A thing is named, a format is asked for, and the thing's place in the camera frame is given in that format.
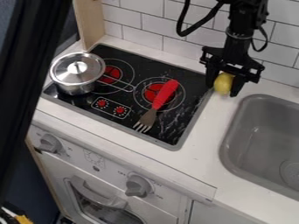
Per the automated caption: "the silver pot with lid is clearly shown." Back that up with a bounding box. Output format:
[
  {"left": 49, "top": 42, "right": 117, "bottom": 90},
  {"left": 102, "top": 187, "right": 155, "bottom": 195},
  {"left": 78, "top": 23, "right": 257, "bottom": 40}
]
[{"left": 47, "top": 52, "right": 108, "bottom": 96}]

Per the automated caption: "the toy stove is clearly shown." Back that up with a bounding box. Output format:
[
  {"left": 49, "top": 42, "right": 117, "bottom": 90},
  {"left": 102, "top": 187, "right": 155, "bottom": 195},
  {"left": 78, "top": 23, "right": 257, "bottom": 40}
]
[{"left": 39, "top": 43, "right": 214, "bottom": 152}]

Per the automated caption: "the yellow toy lemon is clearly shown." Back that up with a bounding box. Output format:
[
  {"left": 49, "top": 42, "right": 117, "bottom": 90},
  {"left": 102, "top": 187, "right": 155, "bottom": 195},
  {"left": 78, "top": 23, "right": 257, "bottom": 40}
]
[{"left": 212, "top": 72, "right": 236, "bottom": 96}]

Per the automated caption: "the red handled fork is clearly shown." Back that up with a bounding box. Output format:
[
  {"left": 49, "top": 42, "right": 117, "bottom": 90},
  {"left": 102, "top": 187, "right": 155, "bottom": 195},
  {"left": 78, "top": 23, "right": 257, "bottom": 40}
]
[{"left": 131, "top": 79, "right": 180, "bottom": 134}]

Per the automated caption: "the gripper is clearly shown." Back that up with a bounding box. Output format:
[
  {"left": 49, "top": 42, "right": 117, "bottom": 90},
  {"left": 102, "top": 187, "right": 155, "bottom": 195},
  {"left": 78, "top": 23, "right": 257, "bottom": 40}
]
[{"left": 198, "top": 45, "right": 267, "bottom": 98}]

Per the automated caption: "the toy sink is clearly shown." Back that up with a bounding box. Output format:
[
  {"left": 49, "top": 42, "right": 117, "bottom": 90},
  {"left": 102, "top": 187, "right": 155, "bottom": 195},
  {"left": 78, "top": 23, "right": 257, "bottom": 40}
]
[{"left": 218, "top": 94, "right": 299, "bottom": 202}]

